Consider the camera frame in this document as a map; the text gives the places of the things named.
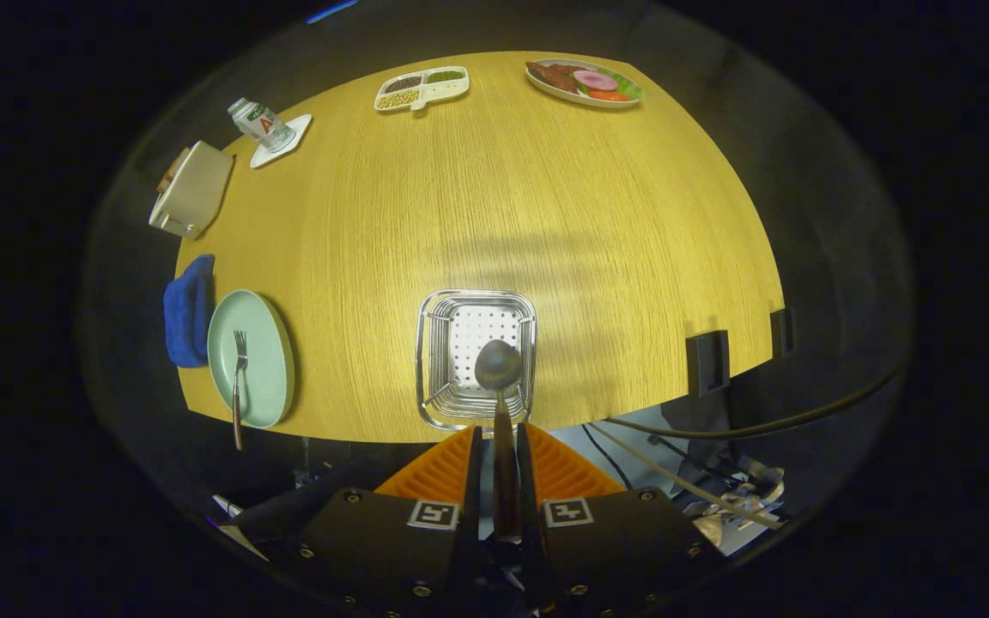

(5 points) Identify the white plate of food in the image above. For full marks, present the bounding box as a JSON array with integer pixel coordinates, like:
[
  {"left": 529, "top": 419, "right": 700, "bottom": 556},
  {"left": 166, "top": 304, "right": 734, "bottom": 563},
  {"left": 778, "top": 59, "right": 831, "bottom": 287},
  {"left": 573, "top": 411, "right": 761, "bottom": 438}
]
[{"left": 525, "top": 58, "right": 643, "bottom": 109}]

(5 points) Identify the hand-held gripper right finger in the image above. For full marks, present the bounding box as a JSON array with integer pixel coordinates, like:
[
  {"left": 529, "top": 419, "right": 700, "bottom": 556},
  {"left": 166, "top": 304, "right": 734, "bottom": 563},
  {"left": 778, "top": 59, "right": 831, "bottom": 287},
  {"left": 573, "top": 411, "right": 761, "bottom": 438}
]
[{"left": 516, "top": 422, "right": 723, "bottom": 618}]

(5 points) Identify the thin black cable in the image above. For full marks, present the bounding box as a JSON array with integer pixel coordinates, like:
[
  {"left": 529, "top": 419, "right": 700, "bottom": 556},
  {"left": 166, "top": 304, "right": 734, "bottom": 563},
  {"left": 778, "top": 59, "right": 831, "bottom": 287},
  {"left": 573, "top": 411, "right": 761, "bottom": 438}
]
[{"left": 582, "top": 424, "right": 633, "bottom": 490}]

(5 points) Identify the white divided bean dish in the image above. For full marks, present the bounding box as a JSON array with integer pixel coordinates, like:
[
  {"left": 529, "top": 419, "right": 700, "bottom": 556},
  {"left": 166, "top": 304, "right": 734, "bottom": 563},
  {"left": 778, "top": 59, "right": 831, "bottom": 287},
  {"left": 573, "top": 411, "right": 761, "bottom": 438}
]
[{"left": 373, "top": 66, "right": 470, "bottom": 112}]

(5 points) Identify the pale green plate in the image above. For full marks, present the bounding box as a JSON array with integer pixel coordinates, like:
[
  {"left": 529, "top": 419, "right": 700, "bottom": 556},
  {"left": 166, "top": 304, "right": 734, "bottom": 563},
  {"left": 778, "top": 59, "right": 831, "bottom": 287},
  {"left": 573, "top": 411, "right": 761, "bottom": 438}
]
[{"left": 207, "top": 289, "right": 296, "bottom": 429}]

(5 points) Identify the black table clamp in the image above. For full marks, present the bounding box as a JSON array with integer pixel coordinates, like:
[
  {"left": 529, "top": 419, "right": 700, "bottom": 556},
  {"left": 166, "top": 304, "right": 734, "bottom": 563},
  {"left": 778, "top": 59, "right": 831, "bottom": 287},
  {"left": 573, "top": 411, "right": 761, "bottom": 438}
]
[
  {"left": 686, "top": 330, "right": 731, "bottom": 397},
  {"left": 770, "top": 307, "right": 795, "bottom": 358}
]

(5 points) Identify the long beige stick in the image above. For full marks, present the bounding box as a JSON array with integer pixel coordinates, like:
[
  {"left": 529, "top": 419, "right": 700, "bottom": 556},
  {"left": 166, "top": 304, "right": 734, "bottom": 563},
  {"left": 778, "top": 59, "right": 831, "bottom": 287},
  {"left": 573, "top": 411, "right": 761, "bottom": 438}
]
[{"left": 589, "top": 421, "right": 783, "bottom": 529}]

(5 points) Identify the metal wire basket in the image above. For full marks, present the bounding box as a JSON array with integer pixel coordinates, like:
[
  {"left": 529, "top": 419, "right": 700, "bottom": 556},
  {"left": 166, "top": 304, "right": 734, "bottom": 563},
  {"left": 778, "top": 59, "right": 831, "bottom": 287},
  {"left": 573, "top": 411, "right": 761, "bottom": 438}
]
[{"left": 415, "top": 289, "right": 537, "bottom": 432}]

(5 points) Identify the wooden-handled metal fork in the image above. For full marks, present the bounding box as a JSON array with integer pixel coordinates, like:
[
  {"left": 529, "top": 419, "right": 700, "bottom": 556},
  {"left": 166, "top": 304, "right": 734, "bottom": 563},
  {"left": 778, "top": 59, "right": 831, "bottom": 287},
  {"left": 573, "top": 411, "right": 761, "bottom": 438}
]
[{"left": 232, "top": 330, "right": 249, "bottom": 452}]

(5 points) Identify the crumpled brown paper bag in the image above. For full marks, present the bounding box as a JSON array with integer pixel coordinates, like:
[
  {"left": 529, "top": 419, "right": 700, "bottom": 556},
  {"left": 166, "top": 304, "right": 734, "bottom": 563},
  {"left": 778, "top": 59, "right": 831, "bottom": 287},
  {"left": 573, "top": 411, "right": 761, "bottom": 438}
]
[{"left": 688, "top": 476, "right": 785, "bottom": 550}]

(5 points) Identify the wooden-handled metal spoon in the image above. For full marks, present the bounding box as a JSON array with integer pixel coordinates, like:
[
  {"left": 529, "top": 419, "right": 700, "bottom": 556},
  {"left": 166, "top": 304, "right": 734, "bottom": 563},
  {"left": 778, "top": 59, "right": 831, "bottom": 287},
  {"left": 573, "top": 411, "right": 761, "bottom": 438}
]
[{"left": 474, "top": 339, "right": 523, "bottom": 542}]

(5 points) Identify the brown toast slice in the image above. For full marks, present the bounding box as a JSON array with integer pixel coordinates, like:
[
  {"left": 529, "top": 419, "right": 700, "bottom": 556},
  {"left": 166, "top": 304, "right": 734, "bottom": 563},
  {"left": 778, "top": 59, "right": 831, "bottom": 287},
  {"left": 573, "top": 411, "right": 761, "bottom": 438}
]
[{"left": 157, "top": 148, "right": 191, "bottom": 195}]

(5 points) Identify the white labelled drink bottle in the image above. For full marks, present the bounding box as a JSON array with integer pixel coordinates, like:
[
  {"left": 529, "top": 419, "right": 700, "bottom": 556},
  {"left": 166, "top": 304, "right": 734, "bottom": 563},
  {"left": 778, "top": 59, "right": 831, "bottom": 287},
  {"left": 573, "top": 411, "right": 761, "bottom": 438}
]
[{"left": 228, "top": 97, "right": 295, "bottom": 154}]

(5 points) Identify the blue cloth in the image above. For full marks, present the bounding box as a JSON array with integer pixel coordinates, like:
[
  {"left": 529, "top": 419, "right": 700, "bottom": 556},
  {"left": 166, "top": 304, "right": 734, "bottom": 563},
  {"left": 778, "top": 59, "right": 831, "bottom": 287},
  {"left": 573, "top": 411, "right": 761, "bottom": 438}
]
[{"left": 163, "top": 254, "right": 215, "bottom": 368}]

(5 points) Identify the white toaster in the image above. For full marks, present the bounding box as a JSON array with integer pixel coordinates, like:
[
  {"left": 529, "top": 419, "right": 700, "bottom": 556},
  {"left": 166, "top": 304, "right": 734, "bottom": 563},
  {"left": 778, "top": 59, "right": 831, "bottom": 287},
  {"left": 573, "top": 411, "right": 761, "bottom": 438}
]
[{"left": 149, "top": 141, "right": 234, "bottom": 239}]

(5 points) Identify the thick black cable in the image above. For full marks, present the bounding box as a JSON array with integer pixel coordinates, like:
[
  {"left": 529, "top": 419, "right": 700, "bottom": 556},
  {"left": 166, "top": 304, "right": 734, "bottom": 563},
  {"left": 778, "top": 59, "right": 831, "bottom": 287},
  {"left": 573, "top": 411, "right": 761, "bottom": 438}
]
[{"left": 604, "top": 360, "right": 907, "bottom": 440}]

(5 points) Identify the white square coaster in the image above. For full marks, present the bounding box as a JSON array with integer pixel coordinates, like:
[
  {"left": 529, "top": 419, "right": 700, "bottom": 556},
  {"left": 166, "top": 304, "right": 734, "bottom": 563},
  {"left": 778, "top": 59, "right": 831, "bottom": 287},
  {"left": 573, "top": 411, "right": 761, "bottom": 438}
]
[{"left": 250, "top": 114, "right": 313, "bottom": 169}]

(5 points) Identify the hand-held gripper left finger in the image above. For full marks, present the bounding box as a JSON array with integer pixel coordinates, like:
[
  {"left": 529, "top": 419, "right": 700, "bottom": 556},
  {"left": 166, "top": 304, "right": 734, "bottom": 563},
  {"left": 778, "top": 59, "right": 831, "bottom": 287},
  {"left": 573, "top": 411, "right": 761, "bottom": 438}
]
[{"left": 297, "top": 426, "right": 485, "bottom": 618}]

